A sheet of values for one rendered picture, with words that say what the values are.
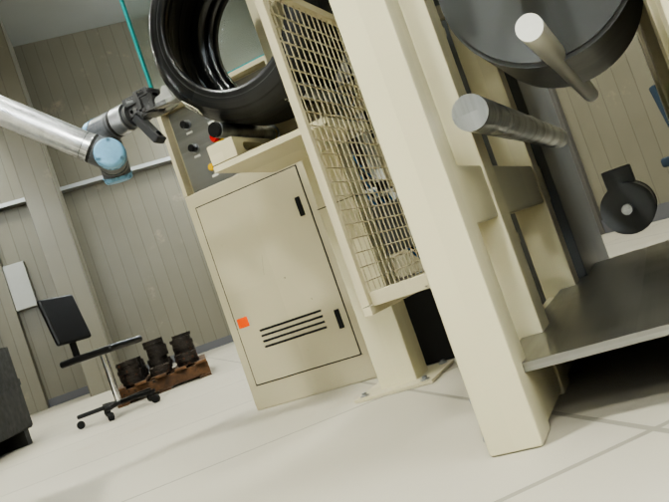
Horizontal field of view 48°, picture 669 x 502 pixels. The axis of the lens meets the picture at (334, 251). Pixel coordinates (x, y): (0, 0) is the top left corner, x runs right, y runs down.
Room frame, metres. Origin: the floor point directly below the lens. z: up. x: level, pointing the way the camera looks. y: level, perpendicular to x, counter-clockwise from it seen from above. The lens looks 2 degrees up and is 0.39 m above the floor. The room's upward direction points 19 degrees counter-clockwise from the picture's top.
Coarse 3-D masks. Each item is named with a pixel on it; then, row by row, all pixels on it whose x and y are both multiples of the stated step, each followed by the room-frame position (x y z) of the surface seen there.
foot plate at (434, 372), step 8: (432, 368) 2.49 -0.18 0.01; (440, 368) 2.43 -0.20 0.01; (424, 376) 2.30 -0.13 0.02; (432, 376) 2.32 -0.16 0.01; (376, 384) 2.54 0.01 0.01; (400, 384) 2.37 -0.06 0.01; (408, 384) 2.32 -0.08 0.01; (416, 384) 2.29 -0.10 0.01; (424, 384) 2.29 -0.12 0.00; (368, 392) 2.44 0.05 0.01; (376, 392) 2.38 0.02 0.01; (384, 392) 2.34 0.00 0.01; (392, 392) 2.33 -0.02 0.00; (360, 400) 2.37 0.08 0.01
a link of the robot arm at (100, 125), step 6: (90, 120) 2.36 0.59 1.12; (96, 120) 2.34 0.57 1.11; (102, 120) 2.32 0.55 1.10; (108, 120) 2.31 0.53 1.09; (84, 126) 2.36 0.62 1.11; (90, 126) 2.34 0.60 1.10; (96, 126) 2.33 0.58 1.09; (102, 126) 2.33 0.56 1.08; (108, 126) 2.32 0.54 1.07; (96, 132) 2.34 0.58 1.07; (102, 132) 2.33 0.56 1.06; (108, 132) 2.33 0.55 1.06; (114, 132) 2.33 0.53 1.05; (114, 138) 2.35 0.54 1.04
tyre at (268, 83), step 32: (160, 0) 2.10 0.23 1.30; (192, 0) 2.31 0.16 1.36; (224, 0) 2.33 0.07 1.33; (320, 0) 1.98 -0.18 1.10; (160, 32) 2.11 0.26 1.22; (192, 32) 2.35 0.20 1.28; (288, 32) 1.97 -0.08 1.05; (160, 64) 2.14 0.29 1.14; (192, 64) 2.35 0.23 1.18; (320, 64) 2.05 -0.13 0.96; (192, 96) 2.11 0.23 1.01; (224, 96) 2.06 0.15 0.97; (256, 96) 2.03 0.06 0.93
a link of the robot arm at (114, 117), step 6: (114, 108) 2.32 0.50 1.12; (120, 108) 2.32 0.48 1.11; (108, 114) 2.32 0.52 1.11; (114, 114) 2.30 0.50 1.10; (120, 114) 2.31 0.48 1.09; (114, 120) 2.30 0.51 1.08; (120, 120) 2.30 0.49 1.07; (114, 126) 2.31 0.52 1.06; (120, 126) 2.31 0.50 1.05; (126, 126) 2.31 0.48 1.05; (120, 132) 2.33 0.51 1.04; (126, 132) 2.34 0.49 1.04
